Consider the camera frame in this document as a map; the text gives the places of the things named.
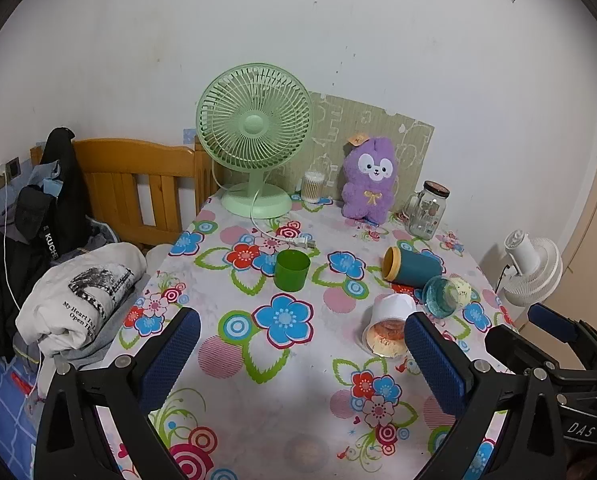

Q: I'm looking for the green plastic cup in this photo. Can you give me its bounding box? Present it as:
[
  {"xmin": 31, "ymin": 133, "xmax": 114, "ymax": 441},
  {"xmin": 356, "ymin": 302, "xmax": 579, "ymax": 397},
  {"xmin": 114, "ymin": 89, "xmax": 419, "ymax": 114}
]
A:
[{"xmin": 274, "ymin": 251, "xmax": 310, "ymax": 292}]

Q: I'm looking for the black clothes pile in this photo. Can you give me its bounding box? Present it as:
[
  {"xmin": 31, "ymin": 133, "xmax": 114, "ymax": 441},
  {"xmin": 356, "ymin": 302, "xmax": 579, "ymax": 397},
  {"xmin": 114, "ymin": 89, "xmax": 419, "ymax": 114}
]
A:
[{"xmin": 16, "ymin": 127, "xmax": 93, "ymax": 267}]

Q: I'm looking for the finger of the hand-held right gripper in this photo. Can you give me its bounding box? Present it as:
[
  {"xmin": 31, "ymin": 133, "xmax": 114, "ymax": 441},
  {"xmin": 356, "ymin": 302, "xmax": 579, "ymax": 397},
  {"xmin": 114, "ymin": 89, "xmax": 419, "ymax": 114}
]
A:
[
  {"xmin": 527, "ymin": 302, "xmax": 597, "ymax": 372},
  {"xmin": 485, "ymin": 325, "xmax": 563, "ymax": 377}
]

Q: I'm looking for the folded white printed shirt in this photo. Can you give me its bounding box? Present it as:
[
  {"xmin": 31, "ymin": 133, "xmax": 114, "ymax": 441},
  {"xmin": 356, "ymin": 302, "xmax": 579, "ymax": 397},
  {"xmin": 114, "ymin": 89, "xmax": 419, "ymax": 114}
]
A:
[{"xmin": 17, "ymin": 242, "xmax": 148, "ymax": 358}]

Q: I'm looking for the patterned cardboard panel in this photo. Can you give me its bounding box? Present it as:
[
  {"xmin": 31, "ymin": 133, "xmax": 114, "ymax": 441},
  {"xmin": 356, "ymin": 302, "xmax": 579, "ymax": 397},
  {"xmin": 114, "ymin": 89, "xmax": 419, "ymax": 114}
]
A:
[{"xmin": 298, "ymin": 91, "xmax": 435, "ymax": 202}]

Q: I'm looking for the cotton swab container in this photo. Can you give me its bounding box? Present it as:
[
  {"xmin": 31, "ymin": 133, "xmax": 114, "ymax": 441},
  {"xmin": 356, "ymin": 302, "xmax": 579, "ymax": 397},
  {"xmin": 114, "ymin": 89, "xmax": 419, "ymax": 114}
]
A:
[{"xmin": 301, "ymin": 171, "xmax": 327, "ymax": 204}]

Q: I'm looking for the white fan power cable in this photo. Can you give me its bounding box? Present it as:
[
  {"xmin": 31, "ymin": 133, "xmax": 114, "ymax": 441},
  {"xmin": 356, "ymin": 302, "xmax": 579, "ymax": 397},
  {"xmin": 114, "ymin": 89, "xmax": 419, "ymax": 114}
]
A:
[{"xmin": 250, "ymin": 205, "xmax": 319, "ymax": 251}]

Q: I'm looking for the blue denim garment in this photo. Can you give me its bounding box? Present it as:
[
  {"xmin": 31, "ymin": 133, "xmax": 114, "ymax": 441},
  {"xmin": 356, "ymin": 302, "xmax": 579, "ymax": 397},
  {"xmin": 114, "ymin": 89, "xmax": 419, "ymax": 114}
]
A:
[{"xmin": 27, "ymin": 160, "xmax": 63, "ymax": 198}]

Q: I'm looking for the clear blue plastic cup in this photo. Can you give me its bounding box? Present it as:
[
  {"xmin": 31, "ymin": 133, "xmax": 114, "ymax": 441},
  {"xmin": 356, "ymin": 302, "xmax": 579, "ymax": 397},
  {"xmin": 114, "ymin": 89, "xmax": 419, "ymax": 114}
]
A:
[{"xmin": 422, "ymin": 275, "xmax": 474, "ymax": 320}]

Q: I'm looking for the floral tablecloth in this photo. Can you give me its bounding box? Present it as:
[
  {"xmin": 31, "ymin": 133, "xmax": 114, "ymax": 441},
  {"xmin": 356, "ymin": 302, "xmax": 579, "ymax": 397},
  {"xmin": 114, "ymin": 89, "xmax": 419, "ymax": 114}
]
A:
[{"xmin": 91, "ymin": 192, "xmax": 521, "ymax": 480}]

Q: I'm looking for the white charging cable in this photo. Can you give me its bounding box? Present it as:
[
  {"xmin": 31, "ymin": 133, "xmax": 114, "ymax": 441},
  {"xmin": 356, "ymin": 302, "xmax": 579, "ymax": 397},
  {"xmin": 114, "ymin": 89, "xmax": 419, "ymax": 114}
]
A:
[{"xmin": 0, "ymin": 167, "xmax": 44, "ymax": 396}]

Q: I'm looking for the grey folded garment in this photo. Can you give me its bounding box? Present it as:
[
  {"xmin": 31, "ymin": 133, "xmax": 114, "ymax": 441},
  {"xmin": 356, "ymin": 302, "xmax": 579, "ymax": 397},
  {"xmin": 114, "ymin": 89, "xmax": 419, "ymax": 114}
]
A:
[{"xmin": 13, "ymin": 280, "xmax": 146, "ymax": 377}]

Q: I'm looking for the teal cup with yellow rim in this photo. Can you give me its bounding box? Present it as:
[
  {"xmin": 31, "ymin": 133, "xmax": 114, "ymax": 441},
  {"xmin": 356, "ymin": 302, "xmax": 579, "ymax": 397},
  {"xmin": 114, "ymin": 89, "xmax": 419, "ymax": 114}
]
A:
[{"xmin": 382, "ymin": 246, "xmax": 446, "ymax": 288}]

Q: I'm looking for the green desk fan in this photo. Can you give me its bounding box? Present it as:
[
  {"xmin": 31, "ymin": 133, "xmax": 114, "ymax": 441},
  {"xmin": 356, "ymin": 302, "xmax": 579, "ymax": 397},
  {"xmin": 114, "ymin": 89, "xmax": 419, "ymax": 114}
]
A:
[{"xmin": 196, "ymin": 62, "xmax": 314, "ymax": 219}]

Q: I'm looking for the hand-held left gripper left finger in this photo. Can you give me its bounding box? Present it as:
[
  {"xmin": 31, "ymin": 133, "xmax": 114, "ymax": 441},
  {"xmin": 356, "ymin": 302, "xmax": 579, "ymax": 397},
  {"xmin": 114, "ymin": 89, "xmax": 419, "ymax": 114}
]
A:
[{"xmin": 33, "ymin": 306, "xmax": 202, "ymax": 480}]

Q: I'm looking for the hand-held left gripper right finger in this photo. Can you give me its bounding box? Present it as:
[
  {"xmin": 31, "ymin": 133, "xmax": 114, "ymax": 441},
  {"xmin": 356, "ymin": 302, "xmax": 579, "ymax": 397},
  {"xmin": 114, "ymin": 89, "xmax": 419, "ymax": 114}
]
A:
[{"xmin": 403, "ymin": 311, "xmax": 566, "ymax": 480}]

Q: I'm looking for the glass jar with lid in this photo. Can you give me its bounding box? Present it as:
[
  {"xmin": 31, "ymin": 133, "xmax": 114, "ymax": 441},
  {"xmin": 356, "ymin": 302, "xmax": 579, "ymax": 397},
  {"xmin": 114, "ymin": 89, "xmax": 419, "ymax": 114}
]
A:
[{"xmin": 403, "ymin": 180, "xmax": 450, "ymax": 239}]

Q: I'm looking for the white standing fan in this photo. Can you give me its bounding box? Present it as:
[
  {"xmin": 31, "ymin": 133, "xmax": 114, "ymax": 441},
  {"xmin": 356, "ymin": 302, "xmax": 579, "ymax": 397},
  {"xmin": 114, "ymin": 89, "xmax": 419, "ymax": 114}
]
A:
[{"xmin": 497, "ymin": 230, "xmax": 564, "ymax": 307}]

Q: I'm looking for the wooden bed headboard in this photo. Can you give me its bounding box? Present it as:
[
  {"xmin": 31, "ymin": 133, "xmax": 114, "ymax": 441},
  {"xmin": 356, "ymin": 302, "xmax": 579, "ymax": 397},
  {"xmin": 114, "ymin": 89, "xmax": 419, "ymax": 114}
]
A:
[{"xmin": 31, "ymin": 137, "xmax": 220, "ymax": 250}]

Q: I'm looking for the blue checked bedsheet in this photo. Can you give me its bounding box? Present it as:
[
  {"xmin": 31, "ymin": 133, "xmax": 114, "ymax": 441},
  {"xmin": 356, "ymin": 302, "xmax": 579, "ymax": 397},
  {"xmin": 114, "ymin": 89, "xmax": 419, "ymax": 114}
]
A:
[{"xmin": 0, "ymin": 350, "xmax": 54, "ymax": 480}]

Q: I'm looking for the white paper cup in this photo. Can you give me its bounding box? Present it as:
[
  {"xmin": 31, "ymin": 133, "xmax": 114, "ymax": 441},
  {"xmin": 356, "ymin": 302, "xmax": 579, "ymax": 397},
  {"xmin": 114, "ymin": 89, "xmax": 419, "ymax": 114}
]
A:
[{"xmin": 361, "ymin": 294, "xmax": 417, "ymax": 358}]

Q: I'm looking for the purple plush toy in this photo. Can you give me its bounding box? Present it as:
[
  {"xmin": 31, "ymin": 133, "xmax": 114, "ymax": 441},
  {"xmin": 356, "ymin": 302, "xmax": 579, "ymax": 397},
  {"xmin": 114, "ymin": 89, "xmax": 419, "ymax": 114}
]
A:
[{"xmin": 341, "ymin": 132, "xmax": 400, "ymax": 224}]

